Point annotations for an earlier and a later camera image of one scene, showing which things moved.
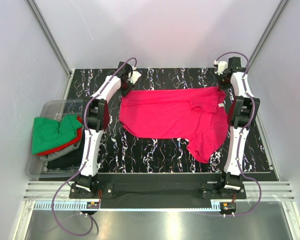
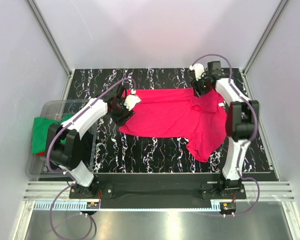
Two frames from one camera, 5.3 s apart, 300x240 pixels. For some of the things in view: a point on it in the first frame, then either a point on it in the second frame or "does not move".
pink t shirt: (198, 115) does not move
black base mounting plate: (152, 191) does not move
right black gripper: (224, 86) to (195, 84)
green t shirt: (48, 132) does not move
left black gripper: (124, 93) to (127, 115)
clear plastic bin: (35, 167) does not move
